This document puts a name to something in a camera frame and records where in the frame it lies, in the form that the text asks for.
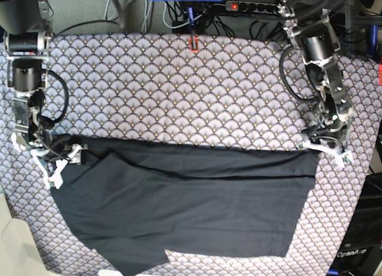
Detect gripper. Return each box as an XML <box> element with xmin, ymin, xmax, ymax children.
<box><xmin>28</xmin><ymin>131</ymin><xmax>75</xmax><ymax>164</ymax></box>
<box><xmin>303</xmin><ymin>122</ymin><xmax>351</xmax><ymax>153</ymax></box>

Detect black T-shirt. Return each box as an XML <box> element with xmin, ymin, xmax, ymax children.
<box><xmin>51</xmin><ymin>138</ymin><xmax>319</xmax><ymax>275</ymax></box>

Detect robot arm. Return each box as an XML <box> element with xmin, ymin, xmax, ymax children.
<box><xmin>1</xmin><ymin>0</ymin><xmax>76</xmax><ymax>163</ymax></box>
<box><xmin>276</xmin><ymin>0</ymin><xmax>353</xmax><ymax>156</ymax></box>

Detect orange clamp right edge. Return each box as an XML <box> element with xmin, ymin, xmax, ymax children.
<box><xmin>378</xmin><ymin>64</ymin><xmax>382</xmax><ymax>85</ymax></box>

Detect blue clamp right edge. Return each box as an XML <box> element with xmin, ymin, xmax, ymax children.
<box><xmin>366</xmin><ymin>25</ymin><xmax>378</xmax><ymax>58</ymax></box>

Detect beige plastic bin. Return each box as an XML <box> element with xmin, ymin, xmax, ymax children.
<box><xmin>1</xmin><ymin>190</ymin><xmax>48</xmax><ymax>275</ymax></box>

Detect black OpenArm box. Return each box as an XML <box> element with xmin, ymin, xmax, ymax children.
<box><xmin>327</xmin><ymin>173</ymin><xmax>381</xmax><ymax>275</ymax></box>

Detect patterned fan-print tablecloth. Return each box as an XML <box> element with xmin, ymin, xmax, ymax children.
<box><xmin>1</xmin><ymin>34</ymin><xmax>381</xmax><ymax>275</ymax></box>

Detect orange and black clamp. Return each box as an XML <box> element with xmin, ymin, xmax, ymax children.
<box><xmin>189</xmin><ymin>35</ymin><xmax>199</xmax><ymax>53</ymax></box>

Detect black power strip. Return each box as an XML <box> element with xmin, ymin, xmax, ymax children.
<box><xmin>223</xmin><ymin>1</ymin><xmax>278</xmax><ymax>14</ymax></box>

